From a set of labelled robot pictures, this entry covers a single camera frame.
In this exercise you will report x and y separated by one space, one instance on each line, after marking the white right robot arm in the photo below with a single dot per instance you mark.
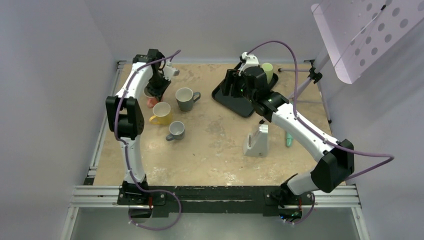
334 159

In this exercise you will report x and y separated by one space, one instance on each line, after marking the pink mug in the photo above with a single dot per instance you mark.
151 101

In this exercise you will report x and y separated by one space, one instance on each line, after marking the grey-blue ceramic mug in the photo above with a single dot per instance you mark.
186 98

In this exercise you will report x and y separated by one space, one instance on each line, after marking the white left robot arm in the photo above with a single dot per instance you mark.
126 120

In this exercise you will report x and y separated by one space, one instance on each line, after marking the aluminium frame rail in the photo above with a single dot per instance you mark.
97 196

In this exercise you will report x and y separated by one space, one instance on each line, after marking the music stand tripod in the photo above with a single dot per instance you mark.
313 77

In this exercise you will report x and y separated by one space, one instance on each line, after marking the teal handled tool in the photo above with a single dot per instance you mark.
289 139

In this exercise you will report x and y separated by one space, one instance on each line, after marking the black plastic tray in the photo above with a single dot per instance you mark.
238 102

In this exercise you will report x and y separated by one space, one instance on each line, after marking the small blue-grey mug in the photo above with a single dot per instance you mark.
176 131

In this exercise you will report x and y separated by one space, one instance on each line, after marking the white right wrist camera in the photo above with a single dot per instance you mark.
247 61

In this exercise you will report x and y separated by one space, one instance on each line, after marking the green mug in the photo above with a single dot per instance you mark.
268 70

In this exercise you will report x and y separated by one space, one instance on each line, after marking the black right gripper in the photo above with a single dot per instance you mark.
232 77

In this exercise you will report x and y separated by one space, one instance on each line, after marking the yellow mug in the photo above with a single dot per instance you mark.
162 114

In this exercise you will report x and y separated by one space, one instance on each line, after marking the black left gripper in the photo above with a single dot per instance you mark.
158 93

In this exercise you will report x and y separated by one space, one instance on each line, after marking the white metronome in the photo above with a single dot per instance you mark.
256 144

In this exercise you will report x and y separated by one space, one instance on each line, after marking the perforated music stand desk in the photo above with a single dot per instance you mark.
356 33

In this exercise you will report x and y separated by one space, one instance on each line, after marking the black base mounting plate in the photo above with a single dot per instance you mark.
257 199

